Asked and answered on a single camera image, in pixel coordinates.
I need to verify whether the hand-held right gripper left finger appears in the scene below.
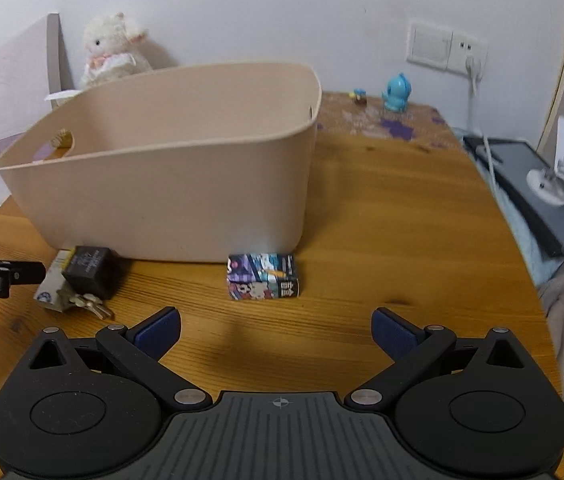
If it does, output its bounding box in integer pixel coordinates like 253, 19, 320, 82
27, 306, 213, 408

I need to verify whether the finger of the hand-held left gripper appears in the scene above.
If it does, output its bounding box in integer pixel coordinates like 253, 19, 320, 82
0, 255, 47, 284

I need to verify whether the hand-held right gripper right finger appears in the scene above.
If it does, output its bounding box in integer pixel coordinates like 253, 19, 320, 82
344, 307, 531, 408

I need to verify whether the small white yellow carton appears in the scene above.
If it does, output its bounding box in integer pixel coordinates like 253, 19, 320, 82
33, 246, 79, 312

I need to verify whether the black cube relay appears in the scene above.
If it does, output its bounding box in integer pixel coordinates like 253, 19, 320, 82
61, 245, 119, 300

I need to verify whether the small colourful printed box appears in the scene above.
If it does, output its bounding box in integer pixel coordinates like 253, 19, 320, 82
226, 252, 302, 302

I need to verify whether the beige plastic basket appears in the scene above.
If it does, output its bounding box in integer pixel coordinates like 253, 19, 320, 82
0, 61, 323, 264

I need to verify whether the bunch of metal keys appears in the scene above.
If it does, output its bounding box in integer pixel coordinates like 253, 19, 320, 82
63, 292, 116, 320

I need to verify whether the purple flat item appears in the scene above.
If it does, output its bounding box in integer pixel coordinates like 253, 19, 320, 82
0, 132, 29, 157

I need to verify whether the dark grey flat case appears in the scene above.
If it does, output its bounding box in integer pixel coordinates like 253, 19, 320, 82
463, 135, 564, 261

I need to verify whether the grey upright board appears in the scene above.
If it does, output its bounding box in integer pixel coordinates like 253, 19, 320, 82
44, 12, 76, 111

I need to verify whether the brown patterned table mat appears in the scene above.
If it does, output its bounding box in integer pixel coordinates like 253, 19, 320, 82
315, 91, 464, 152

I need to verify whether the white plush sheep toy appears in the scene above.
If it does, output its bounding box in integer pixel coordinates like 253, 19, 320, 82
78, 11, 156, 90

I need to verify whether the blue bird figurine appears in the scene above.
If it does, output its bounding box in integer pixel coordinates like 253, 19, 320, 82
381, 72, 410, 114

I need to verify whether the white plug with cable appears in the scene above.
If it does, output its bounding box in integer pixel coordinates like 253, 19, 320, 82
463, 55, 499, 187

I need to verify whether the white wall switch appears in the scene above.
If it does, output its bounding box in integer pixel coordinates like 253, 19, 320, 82
406, 18, 454, 70

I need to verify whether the white wall socket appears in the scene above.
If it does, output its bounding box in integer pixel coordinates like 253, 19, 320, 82
446, 30, 489, 79

